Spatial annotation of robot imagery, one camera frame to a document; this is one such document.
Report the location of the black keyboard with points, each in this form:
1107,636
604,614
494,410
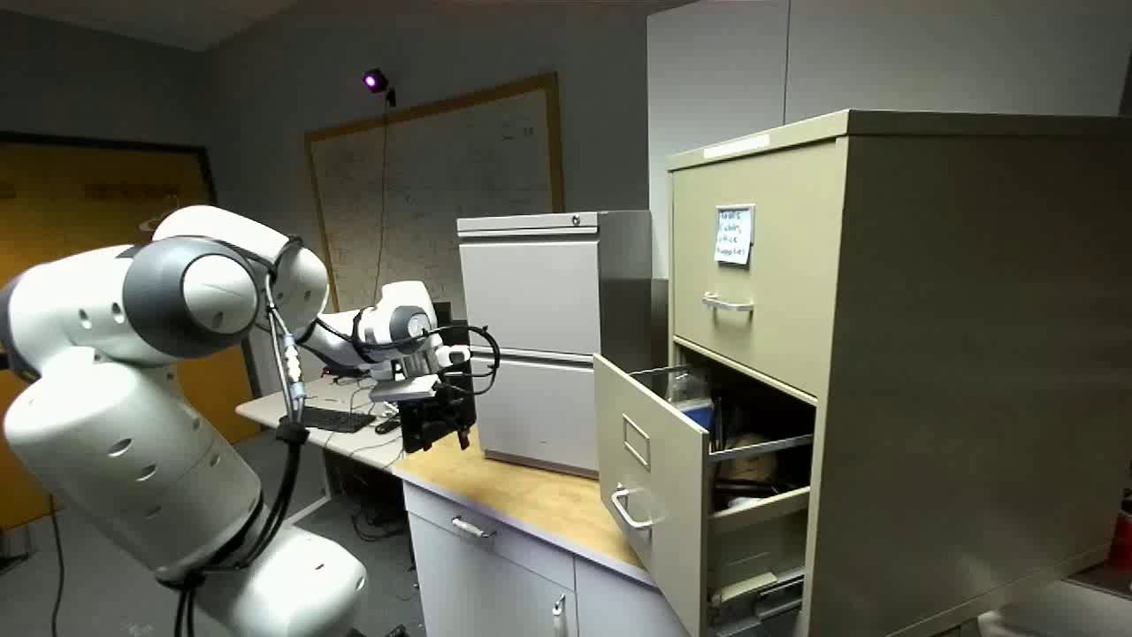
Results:
332,418

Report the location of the beige bottom drawer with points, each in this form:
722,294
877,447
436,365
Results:
726,469

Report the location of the purple lit camera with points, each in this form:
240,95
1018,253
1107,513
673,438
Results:
379,84

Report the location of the wooden door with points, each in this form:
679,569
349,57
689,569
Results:
68,195

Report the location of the white paper label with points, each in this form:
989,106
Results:
733,236

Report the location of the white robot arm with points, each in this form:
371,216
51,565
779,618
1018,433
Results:
103,425

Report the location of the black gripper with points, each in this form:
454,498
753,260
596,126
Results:
444,412

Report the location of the beige top drawer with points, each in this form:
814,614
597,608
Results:
763,320

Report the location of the grey left filing cabinet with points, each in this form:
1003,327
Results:
555,292

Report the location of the wooden framed whiteboard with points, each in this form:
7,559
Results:
390,189

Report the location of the silver drawer handle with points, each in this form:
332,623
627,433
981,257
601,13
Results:
627,503

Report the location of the beige drawer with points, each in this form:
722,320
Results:
763,320
726,469

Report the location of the beige right filing cabinet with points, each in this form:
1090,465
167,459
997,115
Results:
974,423

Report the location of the grey under-desk cabinet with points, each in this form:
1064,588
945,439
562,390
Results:
487,579

